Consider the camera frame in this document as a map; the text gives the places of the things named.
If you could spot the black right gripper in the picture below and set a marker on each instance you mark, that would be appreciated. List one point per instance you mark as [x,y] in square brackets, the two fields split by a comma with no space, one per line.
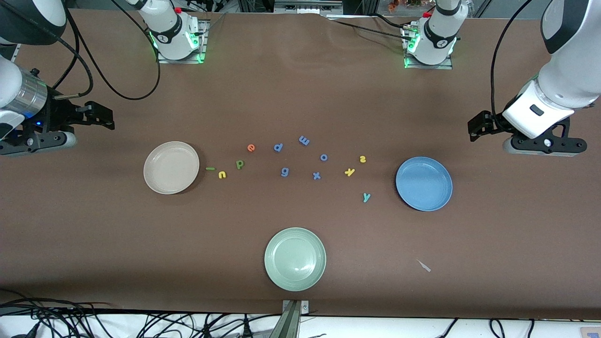
[58,115]

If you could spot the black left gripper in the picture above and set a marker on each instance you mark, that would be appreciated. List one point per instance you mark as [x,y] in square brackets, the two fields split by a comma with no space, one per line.
[494,122]

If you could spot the metal arm base mounting plate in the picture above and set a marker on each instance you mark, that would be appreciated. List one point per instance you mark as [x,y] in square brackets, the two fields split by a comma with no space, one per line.
[429,66]
[202,47]

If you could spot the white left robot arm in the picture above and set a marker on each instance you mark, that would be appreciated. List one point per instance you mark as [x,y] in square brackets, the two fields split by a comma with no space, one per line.
[439,37]

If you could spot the blue plate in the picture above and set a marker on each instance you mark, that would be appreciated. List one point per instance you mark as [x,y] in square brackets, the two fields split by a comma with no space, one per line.
[424,183]

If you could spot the beige brown plate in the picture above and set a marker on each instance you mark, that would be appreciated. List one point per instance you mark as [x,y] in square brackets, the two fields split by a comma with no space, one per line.
[171,167]

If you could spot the small white paper scrap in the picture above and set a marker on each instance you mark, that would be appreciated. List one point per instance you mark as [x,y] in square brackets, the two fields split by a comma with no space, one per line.
[424,265]

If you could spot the orange background object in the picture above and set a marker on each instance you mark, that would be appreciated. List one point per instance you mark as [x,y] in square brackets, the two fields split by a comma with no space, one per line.
[393,4]

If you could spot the blue foam letter m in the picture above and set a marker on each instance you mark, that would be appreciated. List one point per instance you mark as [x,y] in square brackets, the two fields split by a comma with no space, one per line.
[304,140]

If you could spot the brown table cover sheet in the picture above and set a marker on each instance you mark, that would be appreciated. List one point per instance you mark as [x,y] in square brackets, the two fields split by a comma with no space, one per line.
[300,94]

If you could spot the pale green plate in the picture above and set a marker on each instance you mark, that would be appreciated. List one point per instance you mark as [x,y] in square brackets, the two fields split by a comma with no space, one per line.
[295,259]

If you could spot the tan box with blue print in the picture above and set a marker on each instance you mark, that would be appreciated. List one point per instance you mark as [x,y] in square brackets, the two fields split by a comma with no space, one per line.
[591,332]

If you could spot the aluminium frame rail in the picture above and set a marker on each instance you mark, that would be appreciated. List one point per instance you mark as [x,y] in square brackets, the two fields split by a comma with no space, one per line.
[305,7]

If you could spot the grey metal camera mount bracket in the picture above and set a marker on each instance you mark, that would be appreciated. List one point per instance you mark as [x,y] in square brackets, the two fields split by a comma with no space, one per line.
[293,319]

